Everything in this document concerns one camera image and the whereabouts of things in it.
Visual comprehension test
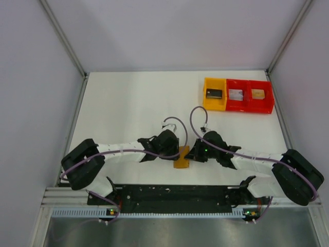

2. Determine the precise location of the silver card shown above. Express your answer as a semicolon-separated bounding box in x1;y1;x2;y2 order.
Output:
228;89;244;101

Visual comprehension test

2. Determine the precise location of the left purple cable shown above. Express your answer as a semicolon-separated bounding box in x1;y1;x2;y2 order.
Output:
60;117;189;181

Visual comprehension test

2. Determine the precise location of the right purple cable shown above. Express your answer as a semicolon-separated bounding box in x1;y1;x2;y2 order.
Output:
189;106;318;204

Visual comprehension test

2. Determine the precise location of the yellow leather card holder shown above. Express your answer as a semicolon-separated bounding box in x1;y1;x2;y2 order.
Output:
173;146;190;169

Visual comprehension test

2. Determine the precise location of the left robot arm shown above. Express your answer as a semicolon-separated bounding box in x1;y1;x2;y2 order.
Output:
61;128;179;204

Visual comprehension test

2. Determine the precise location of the black card in bin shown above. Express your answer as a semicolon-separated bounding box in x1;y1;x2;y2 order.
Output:
206;89;223;99

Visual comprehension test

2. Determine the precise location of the middle red plastic bin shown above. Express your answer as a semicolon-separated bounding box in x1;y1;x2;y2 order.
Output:
226;79;250;112

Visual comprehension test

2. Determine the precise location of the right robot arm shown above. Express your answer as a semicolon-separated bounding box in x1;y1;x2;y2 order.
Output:
185;131;324;206

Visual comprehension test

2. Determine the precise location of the red plastic bin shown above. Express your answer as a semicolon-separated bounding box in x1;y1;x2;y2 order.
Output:
247;80;275;114
226;79;250;112

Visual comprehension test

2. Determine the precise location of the yellow plastic bin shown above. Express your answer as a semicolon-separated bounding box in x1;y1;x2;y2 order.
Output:
203;78;228;111

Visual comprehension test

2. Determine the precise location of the right red plastic bin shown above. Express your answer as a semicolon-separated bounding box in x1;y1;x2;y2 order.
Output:
247;80;275;114

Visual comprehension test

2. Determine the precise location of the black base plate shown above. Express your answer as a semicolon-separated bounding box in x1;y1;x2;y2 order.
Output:
87;183;260;214

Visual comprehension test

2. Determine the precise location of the grey slotted cable duct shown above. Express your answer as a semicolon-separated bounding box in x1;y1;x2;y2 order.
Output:
51;207;260;219

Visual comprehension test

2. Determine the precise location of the purple cable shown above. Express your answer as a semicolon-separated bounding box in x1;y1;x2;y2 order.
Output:
189;106;318;204
60;117;189;181

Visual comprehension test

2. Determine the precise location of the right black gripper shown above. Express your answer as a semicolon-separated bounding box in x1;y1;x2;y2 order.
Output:
186;138;219;163

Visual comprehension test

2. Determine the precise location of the aluminium frame rail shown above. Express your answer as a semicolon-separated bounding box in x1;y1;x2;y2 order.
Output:
41;186;322;206

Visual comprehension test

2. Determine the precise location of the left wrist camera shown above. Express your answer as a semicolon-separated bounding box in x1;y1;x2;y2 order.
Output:
161;122;177;133

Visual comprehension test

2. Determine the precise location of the gold card in bin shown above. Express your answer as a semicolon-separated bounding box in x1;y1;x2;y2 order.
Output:
251;89;265;100

